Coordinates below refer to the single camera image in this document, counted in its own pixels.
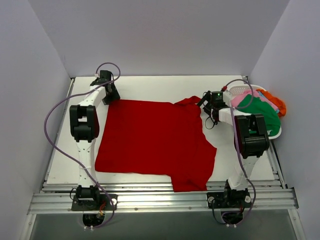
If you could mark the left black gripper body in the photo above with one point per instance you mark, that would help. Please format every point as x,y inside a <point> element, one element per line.
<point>111,95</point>

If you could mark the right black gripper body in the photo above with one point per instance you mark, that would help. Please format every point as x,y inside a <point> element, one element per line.
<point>207,104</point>

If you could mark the red t-shirt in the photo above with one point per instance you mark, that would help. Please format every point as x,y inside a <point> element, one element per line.
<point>157,138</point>

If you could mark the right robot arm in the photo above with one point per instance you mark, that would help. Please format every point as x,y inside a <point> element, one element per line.
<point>251,139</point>

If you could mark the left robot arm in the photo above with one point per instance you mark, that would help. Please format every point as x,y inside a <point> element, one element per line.
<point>85,129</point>

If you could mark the pink t-shirt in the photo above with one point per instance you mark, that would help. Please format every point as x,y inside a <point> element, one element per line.
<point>246,101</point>

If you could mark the white laundry basket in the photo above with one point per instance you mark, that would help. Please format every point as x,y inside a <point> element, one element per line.
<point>240,89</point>

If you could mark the green t-shirt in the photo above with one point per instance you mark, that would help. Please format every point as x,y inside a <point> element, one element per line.
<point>271,118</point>

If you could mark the orange t-shirt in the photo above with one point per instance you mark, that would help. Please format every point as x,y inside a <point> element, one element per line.
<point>280,104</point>

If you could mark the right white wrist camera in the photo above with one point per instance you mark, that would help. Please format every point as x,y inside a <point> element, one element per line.
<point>226,96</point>

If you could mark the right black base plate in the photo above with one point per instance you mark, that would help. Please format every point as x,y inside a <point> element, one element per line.
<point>223,200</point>

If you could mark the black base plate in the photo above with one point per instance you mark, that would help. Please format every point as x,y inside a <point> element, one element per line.
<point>223,200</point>
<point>82,204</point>

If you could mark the aluminium rail frame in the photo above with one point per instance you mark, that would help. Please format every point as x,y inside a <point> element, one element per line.
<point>138,193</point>

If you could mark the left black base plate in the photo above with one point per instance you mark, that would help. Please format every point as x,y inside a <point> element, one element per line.
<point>82,204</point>

